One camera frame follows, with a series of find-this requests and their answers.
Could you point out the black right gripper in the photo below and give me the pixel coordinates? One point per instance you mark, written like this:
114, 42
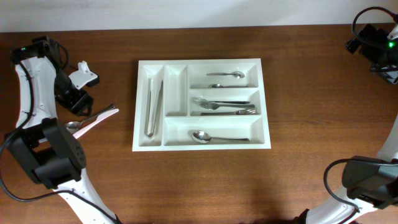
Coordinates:
377, 37

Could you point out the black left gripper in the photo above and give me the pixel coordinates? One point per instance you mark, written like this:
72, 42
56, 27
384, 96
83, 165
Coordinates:
80, 104

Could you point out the large silver spoon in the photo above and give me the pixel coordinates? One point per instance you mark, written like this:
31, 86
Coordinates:
75, 126

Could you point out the pink plastic knife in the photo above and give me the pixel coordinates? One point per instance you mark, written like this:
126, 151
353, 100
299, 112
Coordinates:
99, 119

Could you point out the silver metal tongs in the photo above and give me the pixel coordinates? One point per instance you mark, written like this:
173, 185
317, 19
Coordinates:
155, 91

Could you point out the silver fork diagonal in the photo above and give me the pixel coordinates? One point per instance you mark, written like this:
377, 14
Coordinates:
202, 100

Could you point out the silver fork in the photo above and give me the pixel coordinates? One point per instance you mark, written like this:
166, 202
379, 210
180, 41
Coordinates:
215, 106

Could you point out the small silver spoon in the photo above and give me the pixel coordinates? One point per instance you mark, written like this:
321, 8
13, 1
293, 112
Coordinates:
236, 74
217, 85

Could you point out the silver fork tines down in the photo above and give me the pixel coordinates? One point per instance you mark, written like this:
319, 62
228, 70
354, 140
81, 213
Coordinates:
238, 112

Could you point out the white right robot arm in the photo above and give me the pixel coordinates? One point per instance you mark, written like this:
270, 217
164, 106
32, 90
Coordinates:
360, 185

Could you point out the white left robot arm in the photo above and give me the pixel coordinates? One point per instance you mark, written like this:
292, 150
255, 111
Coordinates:
55, 111

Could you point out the white plastic cutlery tray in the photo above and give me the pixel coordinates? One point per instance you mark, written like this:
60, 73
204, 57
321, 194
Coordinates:
185, 105

